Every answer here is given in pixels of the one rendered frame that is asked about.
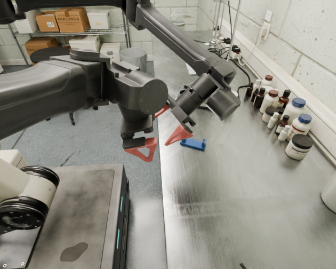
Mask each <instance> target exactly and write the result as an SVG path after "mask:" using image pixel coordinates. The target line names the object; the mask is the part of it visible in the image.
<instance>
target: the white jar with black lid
mask: <svg viewBox="0 0 336 269"><path fill-rule="evenodd" d="M313 144H314V142H313V140H312V139H311V138H309V137H308V136H306V135H304V134H295V135H294V136H293V137H292V139H291V140H290V142H289V144H288V146H287V148H286V149H285V152H286V154H287V155H288V156H289V157H291V158H293V159H296V160H302V159H304V158H305V156H306V155H307V153H308V152H309V151H310V149H311V147H312V145H313Z"/></svg>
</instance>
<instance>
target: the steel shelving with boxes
mask: <svg viewBox="0 0 336 269"><path fill-rule="evenodd" d="M26 16H27V18H26V19H24V20H16V21H15V22H14V24H15V26H16V28H17V30H18V31H16V32H15V33H14V32H13V30H12V28H11V26H10V24H7V25H8V27H9V29H10V31H11V34H12V37H13V38H14V39H15V42H16V44H17V46H18V48H19V50H20V52H21V54H22V56H23V58H24V60H25V62H26V64H27V66H28V68H29V67H31V66H34V65H35V63H33V62H32V64H31V66H30V65H29V64H28V61H27V59H26V57H25V55H24V53H23V51H22V49H21V47H20V45H19V43H18V41H17V38H16V37H17V36H15V35H20V36H21V35H23V36H24V35H27V36H30V39H29V40H28V41H27V42H26V43H25V48H26V50H27V53H28V55H29V57H30V55H31V54H32V53H33V52H35V51H37V50H40V49H44V48H50V47H59V45H58V42H57V40H56V38H55V37H33V38H32V36H31V35H35V34H30V33H34V32H48V33H49V32H61V33H60V34H62V35H63V34H65V35H67V34H68V35H69V34H72V35H74V36H73V37H72V38H71V39H70V41H69V44H70V46H64V48H67V49H69V50H70V49H71V48H83V49H93V50H95V51H97V52H99V53H100V54H103V55H104V56H107V57H109V58H110V64H112V61H115V62H117V63H119V62H121V58H120V54H119V53H120V52H121V43H103V44H102V47H101V45H100V38H99V35H102V34H98V33H101V32H97V31H101V30H100V29H103V30H104V29H106V31H107V30H108V29H109V28H110V27H112V25H113V26H118V25H119V26H121V25H122V27H123V26H124V32H105V33H106V34H107V33H109V34H113V33H115V34H119V33H122V34H123V33H124V34H125V39H126V47H127V48H129V46H130V48H131V41H130V32H129V23H128V19H127V17H126V24H125V16H124V13H123V11H122V16H123V24H111V19H110V11H109V10H91V11H90V12H88V13H87V12H86V9H85V8H84V7H61V8H60V9H59V10H57V11H46V12H41V13H39V14H36V11H35V10H31V11H28V12H26ZM89 22H90V23H89ZM126 26H127V28H126ZM88 27H91V28H88ZM113 28H114V27H113ZM113 28H112V29H113ZM120 28H121V27H120ZM87 29H94V30H87ZM95 29H97V30H95ZM98 29H99V30H98ZM116 29H117V28H116ZM118 29H119V27H118ZM121 29H122V28H121ZM126 29H127V30H126ZM36 30H40V31H36ZM85 31H96V32H97V33H96V34H95V32H93V34H91V32H90V33H88V34H83V33H84V32H85ZM110 31H111V30H110ZM113 31H114V30H113ZM115 31H116V30H115ZM119 31H120V29H119ZM122 31H123V30H122ZM18 33H20V34H18ZM26 33H28V34H26ZM48 33H47V34H48ZM81 33H82V34H81ZM86 33H87V32H86ZM127 33H128V38H129V46H128V41H127ZM39 34H40V33H38V34H37V35H39ZM41 34H42V33H41ZM51 34H52V33H51ZM51 34H50V33H49V35H46V33H45V35H41V36H62V35H53V34H52V35H51ZM55 34H56V33H55ZM57 34H58V33H57ZM37 35H35V36H37Z"/></svg>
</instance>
